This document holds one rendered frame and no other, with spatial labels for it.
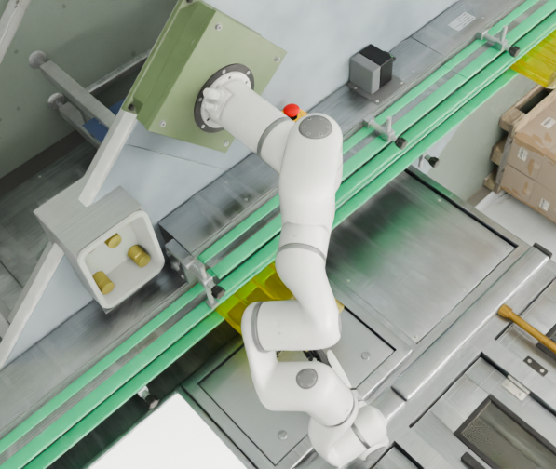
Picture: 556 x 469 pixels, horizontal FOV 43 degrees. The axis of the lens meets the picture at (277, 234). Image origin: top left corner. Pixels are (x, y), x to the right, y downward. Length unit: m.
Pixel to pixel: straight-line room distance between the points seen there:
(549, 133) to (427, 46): 3.47
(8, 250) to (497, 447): 1.41
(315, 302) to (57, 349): 0.75
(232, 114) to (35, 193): 1.02
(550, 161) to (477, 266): 3.41
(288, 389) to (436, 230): 0.93
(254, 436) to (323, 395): 0.52
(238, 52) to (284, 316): 0.54
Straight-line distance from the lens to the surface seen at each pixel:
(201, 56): 1.35
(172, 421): 1.74
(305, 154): 1.18
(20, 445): 1.64
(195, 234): 1.64
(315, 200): 1.14
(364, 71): 1.86
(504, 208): 5.89
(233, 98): 1.38
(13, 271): 2.11
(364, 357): 1.76
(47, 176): 2.29
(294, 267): 1.14
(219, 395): 1.74
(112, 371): 1.64
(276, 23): 1.61
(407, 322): 1.85
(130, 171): 1.53
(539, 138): 5.41
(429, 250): 1.97
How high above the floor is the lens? 1.72
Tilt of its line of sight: 27 degrees down
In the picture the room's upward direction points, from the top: 130 degrees clockwise
